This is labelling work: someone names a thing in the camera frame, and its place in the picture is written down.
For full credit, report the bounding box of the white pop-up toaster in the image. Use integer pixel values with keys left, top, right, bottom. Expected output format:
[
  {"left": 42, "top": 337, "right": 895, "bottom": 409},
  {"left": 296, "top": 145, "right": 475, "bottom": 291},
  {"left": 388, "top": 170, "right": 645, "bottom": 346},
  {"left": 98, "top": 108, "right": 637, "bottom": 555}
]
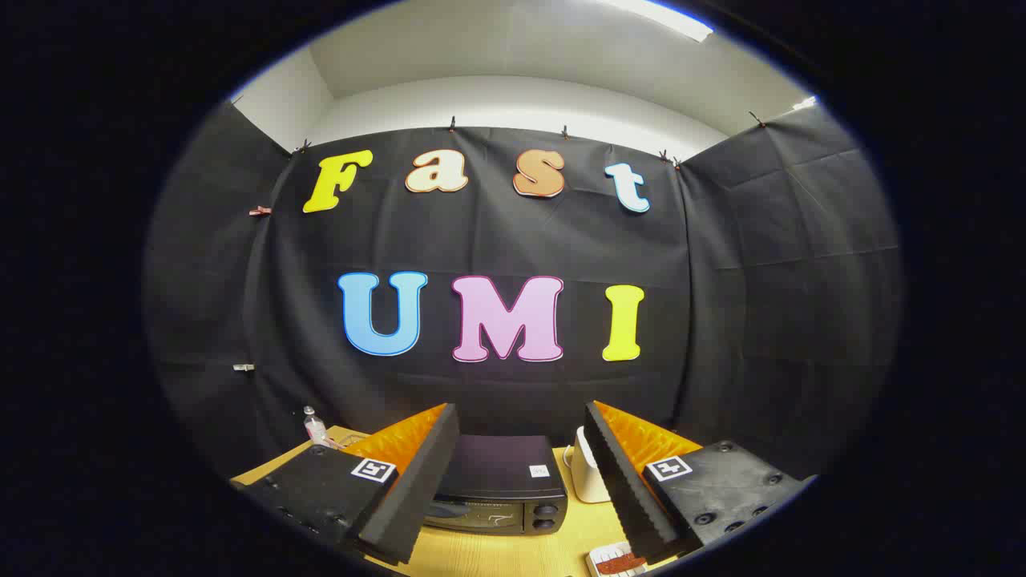
[{"left": 563, "top": 426, "right": 615, "bottom": 505}]

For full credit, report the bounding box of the black toaster oven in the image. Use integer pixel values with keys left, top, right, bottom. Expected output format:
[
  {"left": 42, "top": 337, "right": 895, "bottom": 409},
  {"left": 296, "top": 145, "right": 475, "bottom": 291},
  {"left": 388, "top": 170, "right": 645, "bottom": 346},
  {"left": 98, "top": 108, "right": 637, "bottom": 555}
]
[{"left": 423, "top": 434, "right": 570, "bottom": 536}]

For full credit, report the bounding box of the small clear bottle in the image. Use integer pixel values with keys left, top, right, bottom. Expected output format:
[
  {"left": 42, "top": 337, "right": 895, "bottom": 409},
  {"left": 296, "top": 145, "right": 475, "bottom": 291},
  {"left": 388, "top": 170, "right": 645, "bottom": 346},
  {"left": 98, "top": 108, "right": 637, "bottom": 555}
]
[{"left": 303, "top": 406, "right": 332, "bottom": 449}]

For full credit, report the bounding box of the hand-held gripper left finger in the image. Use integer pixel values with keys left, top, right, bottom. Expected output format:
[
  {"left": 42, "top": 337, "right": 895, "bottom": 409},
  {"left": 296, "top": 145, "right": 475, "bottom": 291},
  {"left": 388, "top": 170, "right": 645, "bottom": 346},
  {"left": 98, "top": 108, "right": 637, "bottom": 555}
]
[{"left": 231, "top": 403, "right": 461, "bottom": 565}]

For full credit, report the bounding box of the white rectangular dish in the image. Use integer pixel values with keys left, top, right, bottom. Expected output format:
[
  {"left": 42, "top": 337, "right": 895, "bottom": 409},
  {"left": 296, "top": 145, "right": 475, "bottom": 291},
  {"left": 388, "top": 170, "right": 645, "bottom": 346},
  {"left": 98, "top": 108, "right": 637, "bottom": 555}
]
[{"left": 584, "top": 541, "right": 650, "bottom": 577}]

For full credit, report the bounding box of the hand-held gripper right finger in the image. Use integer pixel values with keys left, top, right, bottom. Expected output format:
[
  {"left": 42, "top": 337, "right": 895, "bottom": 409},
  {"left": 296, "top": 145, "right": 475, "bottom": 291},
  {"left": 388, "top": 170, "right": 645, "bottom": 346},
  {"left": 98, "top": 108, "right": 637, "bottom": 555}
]
[{"left": 583, "top": 400, "right": 817, "bottom": 565}]

